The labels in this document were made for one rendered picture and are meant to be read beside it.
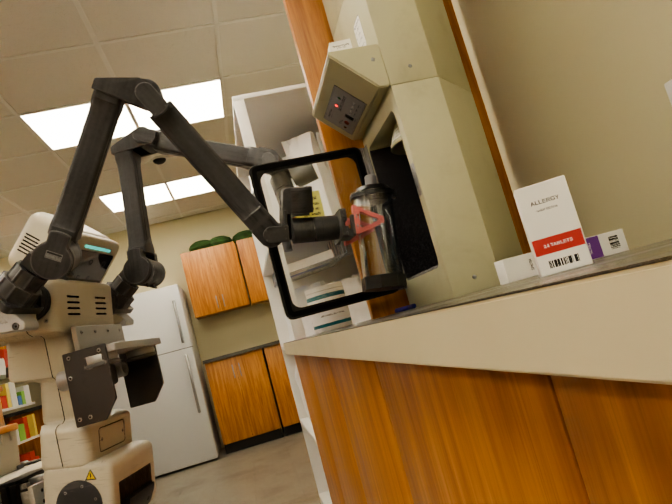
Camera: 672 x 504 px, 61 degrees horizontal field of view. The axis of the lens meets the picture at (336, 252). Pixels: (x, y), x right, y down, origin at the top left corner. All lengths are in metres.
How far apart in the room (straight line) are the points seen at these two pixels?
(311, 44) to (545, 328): 1.51
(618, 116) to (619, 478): 1.10
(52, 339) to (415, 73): 1.01
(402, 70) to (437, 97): 0.10
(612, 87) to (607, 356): 1.16
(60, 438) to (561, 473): 1.20
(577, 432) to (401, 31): 1.11
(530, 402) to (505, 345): 0.08
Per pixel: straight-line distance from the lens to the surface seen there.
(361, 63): 1.28
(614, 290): 0.22
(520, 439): 0.41
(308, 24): 1.75
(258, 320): 6.68
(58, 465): 1.45
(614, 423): 0.31
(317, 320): 1.88
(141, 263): 1.64
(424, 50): 1.34
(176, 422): 6.07
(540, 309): 0.26
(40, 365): 1.48
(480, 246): 1.23
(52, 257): 1.27
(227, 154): 1.64
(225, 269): 6.40
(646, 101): 1.30
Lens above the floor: 0.95
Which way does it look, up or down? 7 degrees up
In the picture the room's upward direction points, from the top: 15 degrees counter-clockwise
